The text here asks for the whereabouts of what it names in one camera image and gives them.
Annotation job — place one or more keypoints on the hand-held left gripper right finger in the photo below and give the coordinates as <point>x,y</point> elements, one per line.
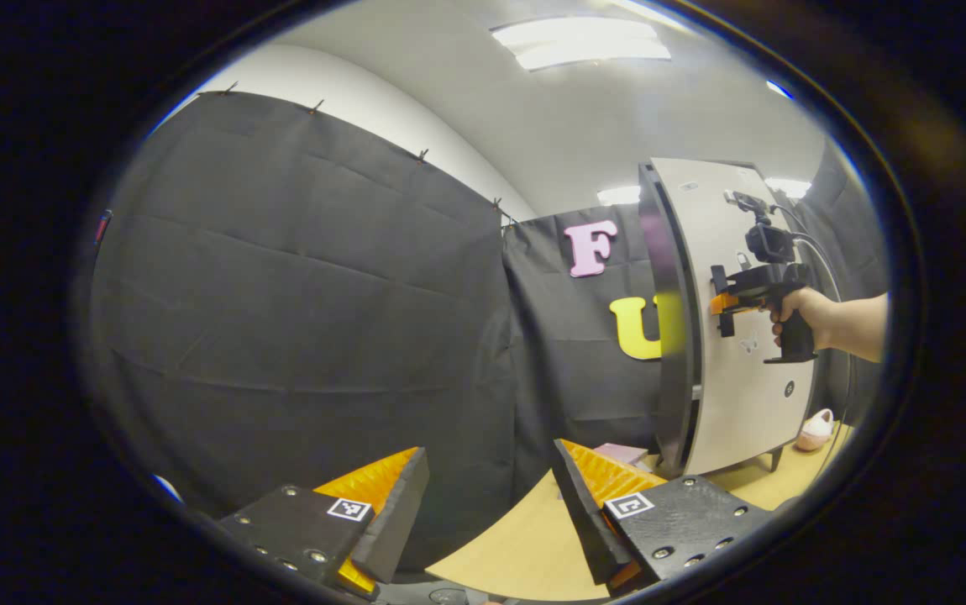
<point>588,521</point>

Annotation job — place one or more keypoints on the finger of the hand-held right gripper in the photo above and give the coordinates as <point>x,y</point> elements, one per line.
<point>722,304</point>

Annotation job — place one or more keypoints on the pink plush slipper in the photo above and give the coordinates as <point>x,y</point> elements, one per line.
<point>815,435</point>

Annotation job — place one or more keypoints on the dark grey cabinet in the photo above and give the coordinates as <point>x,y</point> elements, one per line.
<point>669,395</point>

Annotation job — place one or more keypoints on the light grey cabinet door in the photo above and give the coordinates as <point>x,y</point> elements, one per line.
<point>743,403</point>

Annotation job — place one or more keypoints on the black backdrop cloth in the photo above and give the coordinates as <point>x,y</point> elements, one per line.
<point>281,336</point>

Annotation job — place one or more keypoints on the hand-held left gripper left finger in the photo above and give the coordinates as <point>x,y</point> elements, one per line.
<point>399,512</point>

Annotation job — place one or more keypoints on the ceiling light panel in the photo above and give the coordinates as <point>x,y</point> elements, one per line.
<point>580,42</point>
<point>617,195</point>
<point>788,186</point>
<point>779,89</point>

